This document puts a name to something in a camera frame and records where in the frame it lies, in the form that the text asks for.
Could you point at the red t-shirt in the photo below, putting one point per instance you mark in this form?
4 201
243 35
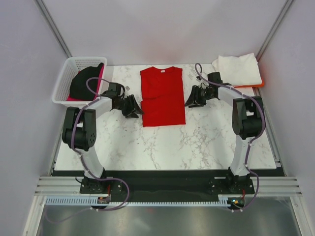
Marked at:
162 94

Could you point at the aluminium rail frame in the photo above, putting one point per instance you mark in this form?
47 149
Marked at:
275 208

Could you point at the folded orange t-shirt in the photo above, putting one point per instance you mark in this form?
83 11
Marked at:
248 83

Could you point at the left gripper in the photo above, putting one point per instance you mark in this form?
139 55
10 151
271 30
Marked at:
133 106

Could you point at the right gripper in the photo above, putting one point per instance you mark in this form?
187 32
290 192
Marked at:
196 100

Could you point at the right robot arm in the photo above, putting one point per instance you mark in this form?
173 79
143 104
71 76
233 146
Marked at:
248 124

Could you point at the white plastic basket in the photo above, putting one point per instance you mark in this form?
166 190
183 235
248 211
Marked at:
72 66

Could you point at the black t-shirt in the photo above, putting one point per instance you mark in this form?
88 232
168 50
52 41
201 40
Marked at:
78 89

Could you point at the white slotted cable duct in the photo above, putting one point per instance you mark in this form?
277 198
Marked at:
106 200

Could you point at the folded white t-shirt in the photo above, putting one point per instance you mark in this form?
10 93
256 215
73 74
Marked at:
231 67

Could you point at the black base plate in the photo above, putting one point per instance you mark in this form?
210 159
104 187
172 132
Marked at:
165 185

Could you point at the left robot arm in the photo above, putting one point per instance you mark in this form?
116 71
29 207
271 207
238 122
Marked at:
79 133

